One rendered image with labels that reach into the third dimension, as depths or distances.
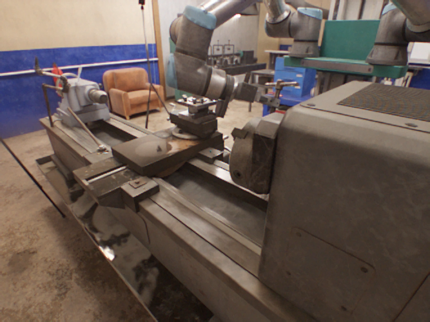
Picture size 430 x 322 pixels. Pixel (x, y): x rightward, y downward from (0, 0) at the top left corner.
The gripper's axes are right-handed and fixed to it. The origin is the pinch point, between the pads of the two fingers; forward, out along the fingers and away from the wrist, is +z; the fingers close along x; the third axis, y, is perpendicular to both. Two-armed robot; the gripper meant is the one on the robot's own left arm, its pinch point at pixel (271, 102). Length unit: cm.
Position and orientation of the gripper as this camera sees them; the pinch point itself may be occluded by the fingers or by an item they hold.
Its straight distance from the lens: 78.3
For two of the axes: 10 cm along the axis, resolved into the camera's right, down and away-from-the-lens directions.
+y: 2.7, -9.4, -2.3
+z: 9.4, 2.0, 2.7
